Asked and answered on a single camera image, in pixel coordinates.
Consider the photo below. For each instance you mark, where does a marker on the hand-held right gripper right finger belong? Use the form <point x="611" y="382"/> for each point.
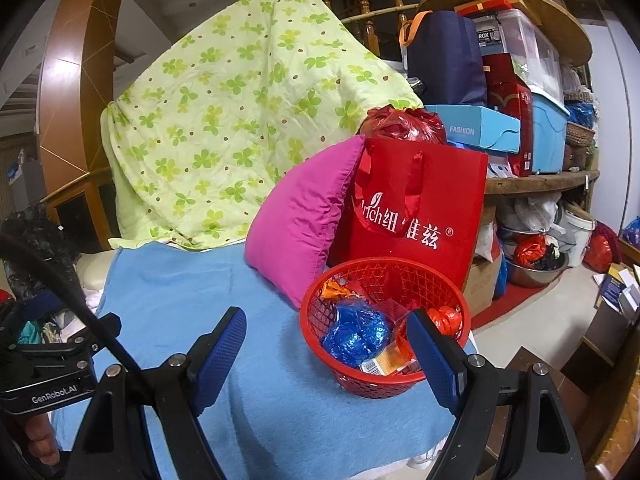
<point x="435" y="360"/>

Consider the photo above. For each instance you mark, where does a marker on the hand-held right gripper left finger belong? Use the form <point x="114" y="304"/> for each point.
<point x="220" y="355"/>

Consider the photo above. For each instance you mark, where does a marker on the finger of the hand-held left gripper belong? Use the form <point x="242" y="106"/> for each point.
<point x="102" y="325"/>

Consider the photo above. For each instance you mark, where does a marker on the translucent red plastic bag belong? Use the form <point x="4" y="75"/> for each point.
<point x="447" y="317"/>

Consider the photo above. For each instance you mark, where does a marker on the orange cardboard box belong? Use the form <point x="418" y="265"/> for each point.
<point x="390" y="360"/>

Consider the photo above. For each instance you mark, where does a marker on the red mesh basket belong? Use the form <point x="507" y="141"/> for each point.
<point x="380" y="386"/>

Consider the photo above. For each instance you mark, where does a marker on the blue plastic bag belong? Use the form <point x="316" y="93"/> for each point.
<point x="355" y="332"/>

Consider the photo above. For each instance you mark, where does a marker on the person's left hand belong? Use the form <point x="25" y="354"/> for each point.
<point x="42" y="440"/>

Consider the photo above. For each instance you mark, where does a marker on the white sheet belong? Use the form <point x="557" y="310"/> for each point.
<point x="95" y="297"/>

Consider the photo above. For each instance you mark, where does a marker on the teal garment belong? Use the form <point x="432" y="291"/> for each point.
<point x="30" y="331"/>

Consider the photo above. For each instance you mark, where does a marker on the cream sofa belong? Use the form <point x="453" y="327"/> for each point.
<point x="92" y="270"/>

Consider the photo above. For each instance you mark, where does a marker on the red and blue jacket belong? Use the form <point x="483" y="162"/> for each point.
<point x="47" y="306"/>

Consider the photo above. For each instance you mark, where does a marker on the light blue blanket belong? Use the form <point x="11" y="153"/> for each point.
<point x="175" y="290"/>

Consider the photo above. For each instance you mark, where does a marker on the brown cardboard box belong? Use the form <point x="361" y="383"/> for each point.
<point x="480" y="285"/>

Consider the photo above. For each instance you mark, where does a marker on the red mat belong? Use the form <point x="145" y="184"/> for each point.
<point x="505" y="306"/>

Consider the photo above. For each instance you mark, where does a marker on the wooden cabinet with dark panel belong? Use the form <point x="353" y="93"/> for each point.
<point x="80" y="215"/>

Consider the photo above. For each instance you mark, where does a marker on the black puffer jacket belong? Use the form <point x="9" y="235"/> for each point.
<point x="35" y="230"/>

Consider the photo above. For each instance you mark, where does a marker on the orange wrapper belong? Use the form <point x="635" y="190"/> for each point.
<point x="337" y="291"/>

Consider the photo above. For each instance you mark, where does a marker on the metal basin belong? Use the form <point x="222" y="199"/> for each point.
<point x="535" y="278"/>

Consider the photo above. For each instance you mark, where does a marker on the red bag in basin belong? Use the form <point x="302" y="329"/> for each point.
<point x="530" y="250"/>

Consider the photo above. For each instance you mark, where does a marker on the pink pillow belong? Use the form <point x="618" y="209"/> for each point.
<point x="300" y="220"/>

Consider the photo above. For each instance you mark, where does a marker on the grey cabinet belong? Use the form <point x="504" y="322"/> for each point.
<point x="30" y="180"/>

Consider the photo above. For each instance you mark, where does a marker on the white plastic bag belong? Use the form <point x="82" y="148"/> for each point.
<point x="537" y="212"/>

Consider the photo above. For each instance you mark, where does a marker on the white bucket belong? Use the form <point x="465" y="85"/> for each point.
<point x="580" y="240"/>

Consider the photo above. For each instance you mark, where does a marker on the dark red sack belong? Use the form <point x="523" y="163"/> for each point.
<point x="602" y="250"/>

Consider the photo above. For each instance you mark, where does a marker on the round wooden shelf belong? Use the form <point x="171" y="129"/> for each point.
<point x="550" y="181"/>

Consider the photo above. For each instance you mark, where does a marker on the wooden pillar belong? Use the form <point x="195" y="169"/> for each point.
<point x="65" y="110"/>

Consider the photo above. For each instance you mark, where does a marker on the light blue cardboard box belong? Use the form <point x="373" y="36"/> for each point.
<point x="475" y="127"/>

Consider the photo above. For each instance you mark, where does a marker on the crinkled red bag behind tote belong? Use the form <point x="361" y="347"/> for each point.
<point x="400" y="125"/>

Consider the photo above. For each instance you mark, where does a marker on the green clover quilt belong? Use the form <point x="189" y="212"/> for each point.
<point x="225" y="110"/>

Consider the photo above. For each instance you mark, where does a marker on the blue plastic storage bin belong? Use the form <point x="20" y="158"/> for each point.
<point x="547" y="130"/>

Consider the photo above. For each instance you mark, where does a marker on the wicker basket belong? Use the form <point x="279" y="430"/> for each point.
<point x="580" y="135"/>

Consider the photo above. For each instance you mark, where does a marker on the red gift box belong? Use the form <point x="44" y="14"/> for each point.
<point x="505" y="85"/>

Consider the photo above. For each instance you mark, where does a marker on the clear storage bin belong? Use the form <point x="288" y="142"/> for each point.
<point x="525" y="45"/>

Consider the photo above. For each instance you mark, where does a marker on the flat orange box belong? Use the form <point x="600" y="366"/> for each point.
<point x="500" y="2"/>

